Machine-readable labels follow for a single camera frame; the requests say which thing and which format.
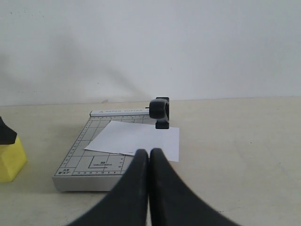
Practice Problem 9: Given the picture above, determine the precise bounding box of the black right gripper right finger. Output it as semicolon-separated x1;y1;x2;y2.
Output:
149;148;238;226

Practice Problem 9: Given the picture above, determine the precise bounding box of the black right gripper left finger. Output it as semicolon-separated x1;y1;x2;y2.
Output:
69;149;149;226

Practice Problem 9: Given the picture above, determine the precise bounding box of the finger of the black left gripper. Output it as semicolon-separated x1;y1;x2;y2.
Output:
0;117;17;145

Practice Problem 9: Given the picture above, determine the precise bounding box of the yellow cube block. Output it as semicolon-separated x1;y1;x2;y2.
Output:
0;136;27;183

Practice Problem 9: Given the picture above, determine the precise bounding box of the white paper sheet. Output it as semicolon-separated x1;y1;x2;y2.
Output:
85;121;180;162

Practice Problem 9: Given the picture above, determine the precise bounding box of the grey paper cutter base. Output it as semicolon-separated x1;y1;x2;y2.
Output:
53;108;156;192

